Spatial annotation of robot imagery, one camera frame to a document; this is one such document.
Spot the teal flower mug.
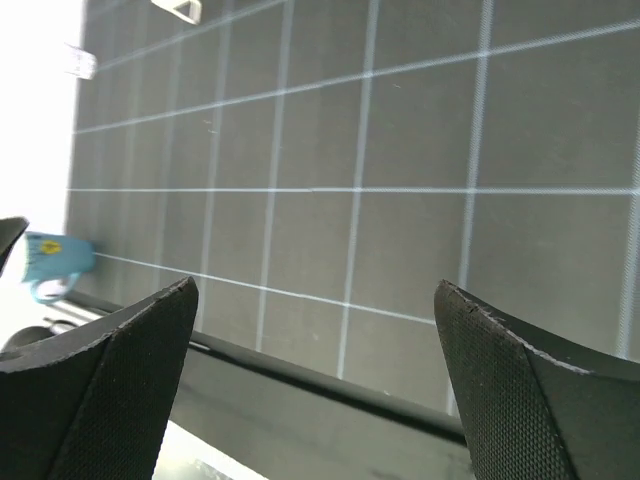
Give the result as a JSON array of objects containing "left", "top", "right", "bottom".
[{"left": 22, "top": 231, "right": 96, "bottom": 305}]

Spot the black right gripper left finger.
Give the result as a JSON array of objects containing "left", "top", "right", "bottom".
[{"left": 1, "top": 277, "right": 199, "bottom": 479}]

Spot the black grid mat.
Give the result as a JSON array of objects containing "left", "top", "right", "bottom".
[{"left": 66, "top": 1, "right": 639, "bottom": 413}]

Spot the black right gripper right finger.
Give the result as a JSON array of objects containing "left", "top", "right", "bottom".
[{"left": 434, "top": 281, "right": 639, "bottom": 480}]

